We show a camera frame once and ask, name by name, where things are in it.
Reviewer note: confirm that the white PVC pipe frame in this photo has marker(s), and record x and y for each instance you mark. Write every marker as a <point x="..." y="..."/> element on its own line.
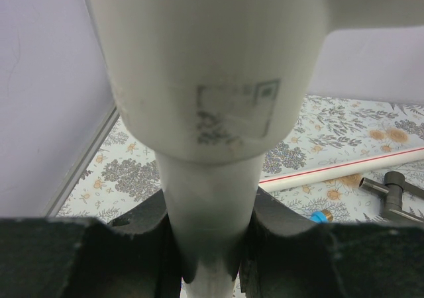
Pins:
<point x="211" y="86"/>

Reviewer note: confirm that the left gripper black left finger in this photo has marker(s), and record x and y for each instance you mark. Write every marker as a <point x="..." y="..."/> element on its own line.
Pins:
<point x="132" y="256"/>

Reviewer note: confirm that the dark bronze long faucet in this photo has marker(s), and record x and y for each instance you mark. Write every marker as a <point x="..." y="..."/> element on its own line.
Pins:
<point x="390" y="194"/>

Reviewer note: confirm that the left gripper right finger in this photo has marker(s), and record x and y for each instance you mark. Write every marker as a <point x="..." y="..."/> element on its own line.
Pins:
<point x="288" y="255"/>

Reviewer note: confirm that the floral patterned table mat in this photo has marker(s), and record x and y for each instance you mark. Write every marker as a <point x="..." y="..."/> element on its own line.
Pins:
<point x="334" y="144"/>

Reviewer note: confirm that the blue plastic faucet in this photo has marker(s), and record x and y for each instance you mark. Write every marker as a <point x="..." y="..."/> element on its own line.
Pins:
<point x="323" y="216"/>

